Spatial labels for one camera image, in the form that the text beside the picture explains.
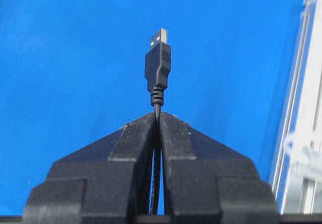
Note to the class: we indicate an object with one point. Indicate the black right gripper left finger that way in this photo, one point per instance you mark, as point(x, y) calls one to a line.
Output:
point(105, 182)

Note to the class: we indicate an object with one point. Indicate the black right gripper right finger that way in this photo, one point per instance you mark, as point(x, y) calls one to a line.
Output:
point(208, 182)

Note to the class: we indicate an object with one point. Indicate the blue table cloth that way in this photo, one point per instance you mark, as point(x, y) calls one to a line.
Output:
point(72, 72)

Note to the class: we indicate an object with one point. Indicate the silver aluminium extrusion frame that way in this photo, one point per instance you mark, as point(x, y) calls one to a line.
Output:
point(295, 176)

